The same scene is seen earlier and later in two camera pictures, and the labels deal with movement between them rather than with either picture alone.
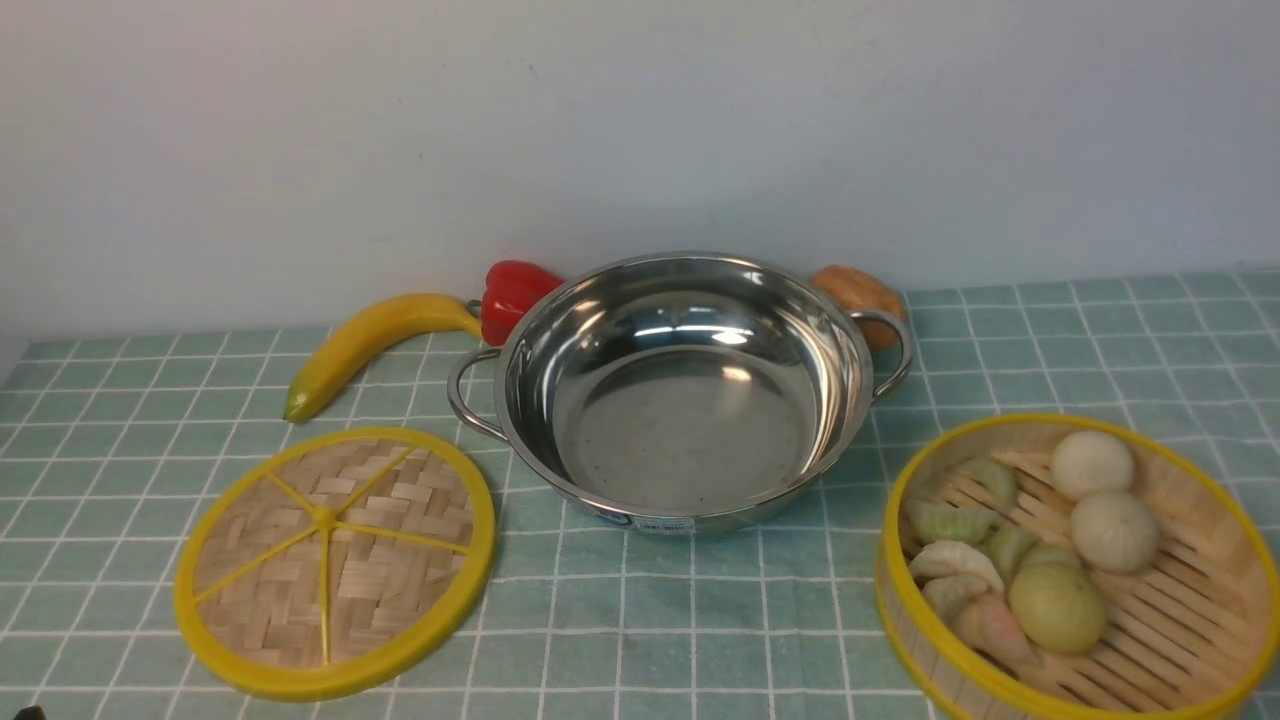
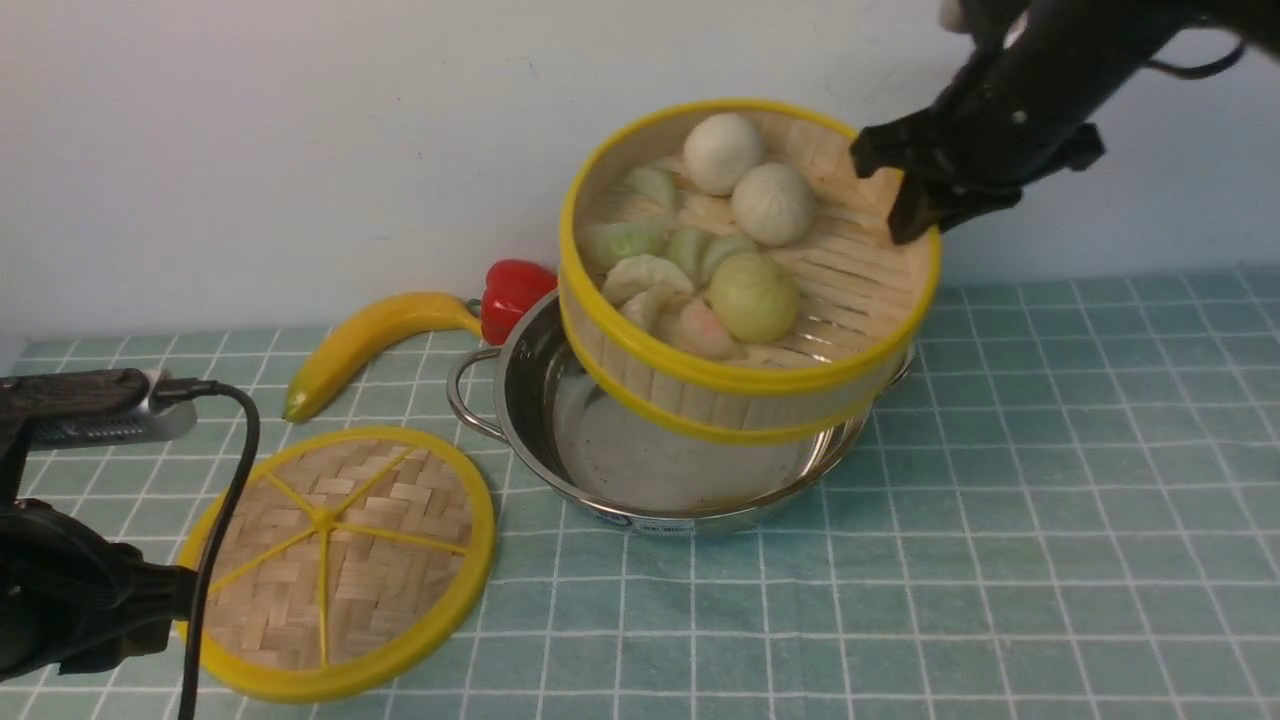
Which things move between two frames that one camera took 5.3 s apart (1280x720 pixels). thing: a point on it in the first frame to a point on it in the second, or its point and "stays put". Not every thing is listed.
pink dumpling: x=989 y=623 to x=703 y=333
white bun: x=1089 y=461 to x=717 y=150
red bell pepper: x=512 y=288 stays put
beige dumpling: x=952 y=594 to x=649 y=308
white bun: x=1115 y=532 to x=772 y=205
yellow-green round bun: x=1056 y=607 to x=753 y=297
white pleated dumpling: x=943 y=558 to x=649 y=288
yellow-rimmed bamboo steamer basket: x=1195 y=635 to x=727 y=276
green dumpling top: x=991 y=481 to x=654 y=183
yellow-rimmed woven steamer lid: x=335 y=565 stays put
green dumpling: x=1008 y=550 to x=696 y=252
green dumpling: x=928 y=522 to x=601 y=243
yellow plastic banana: x=380 y=326 stays put
